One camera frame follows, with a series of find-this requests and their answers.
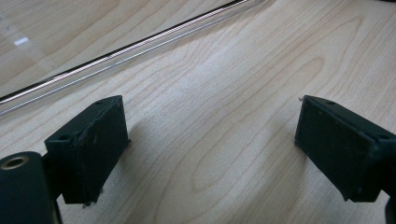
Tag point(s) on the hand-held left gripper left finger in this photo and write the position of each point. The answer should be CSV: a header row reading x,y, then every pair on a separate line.
x,y
93,149

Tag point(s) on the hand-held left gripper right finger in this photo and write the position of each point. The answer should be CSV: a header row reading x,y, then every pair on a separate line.
x,y
342,149

